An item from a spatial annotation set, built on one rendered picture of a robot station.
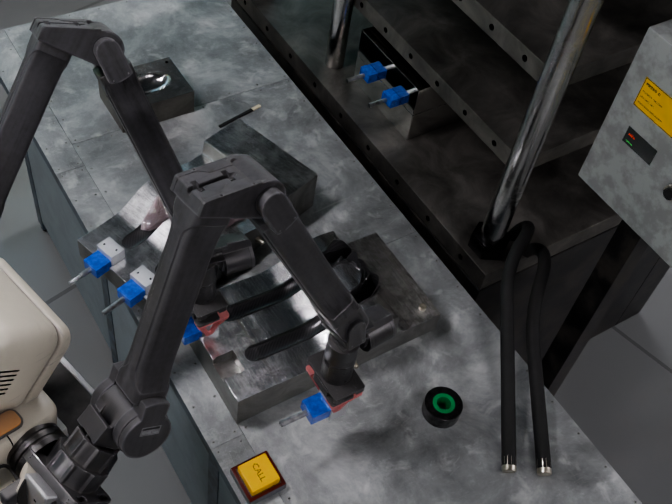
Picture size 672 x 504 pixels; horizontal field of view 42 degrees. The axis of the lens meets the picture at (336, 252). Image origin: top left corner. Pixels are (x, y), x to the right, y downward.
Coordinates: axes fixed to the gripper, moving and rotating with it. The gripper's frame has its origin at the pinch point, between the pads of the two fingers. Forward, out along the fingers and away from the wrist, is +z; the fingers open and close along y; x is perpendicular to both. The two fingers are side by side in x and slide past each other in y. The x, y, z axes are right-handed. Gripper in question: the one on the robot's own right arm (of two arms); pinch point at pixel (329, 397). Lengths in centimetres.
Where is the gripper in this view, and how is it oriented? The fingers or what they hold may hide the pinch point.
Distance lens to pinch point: 167.1
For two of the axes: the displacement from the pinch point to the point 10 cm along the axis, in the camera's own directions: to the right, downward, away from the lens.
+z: -1.4, 6.3, 7.6
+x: -8.4, 3.3, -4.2
